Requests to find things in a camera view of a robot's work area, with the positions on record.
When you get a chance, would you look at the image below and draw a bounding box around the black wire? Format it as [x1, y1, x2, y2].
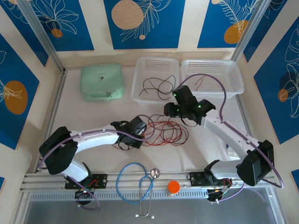
[139, 78, 164, 96]
[157, 74, 178, 100]
[149, 113, 169, 124]

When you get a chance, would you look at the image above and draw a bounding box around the blue stethoscope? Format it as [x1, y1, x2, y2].
[116, 162, 161, 219]

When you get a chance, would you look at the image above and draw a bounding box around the mint green zipper pouch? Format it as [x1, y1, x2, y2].
[80, 63, 124, 102]

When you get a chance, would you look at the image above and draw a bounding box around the orange cap bottle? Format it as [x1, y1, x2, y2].
[167, 180, 180, 196]

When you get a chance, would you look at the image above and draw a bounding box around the grey metal sheet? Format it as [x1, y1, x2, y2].
[22, 199, 285, 224]

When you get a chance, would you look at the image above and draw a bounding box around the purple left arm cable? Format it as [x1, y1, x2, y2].
[38, 114, 155, 210]

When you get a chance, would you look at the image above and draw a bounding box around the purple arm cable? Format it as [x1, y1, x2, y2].
[38, 114, 155, 210]
[179, 73, 285, 204]

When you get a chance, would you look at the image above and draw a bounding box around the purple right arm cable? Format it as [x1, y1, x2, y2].
[179, 73, 285, 204]

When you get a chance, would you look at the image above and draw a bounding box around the white basket with red wire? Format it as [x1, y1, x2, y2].
[181, 58, 245, 99]

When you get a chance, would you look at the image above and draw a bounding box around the white basket with black wires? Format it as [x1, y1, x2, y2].
[130, 56, 180, 105]

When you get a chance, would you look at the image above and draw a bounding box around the aluminium table edge rail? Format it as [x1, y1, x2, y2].
[20, 168, 274, 194]

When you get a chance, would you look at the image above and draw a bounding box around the aluminium side rail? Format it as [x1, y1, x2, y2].
[35, 70, 67, 173]
[235, 94, 263, 168]

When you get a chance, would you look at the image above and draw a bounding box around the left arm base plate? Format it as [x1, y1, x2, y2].
[64, 173, 109, 190]

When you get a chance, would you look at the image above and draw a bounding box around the grey slotted cable duct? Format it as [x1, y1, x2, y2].
[29, 190, 273, 202]

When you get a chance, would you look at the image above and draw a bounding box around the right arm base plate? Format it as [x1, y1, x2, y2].
[188, 171, 234, 187]

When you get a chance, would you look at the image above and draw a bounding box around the aluminium frame post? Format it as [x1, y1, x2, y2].
[230, 0, 271, 62]
[17, 0, 66, 73]

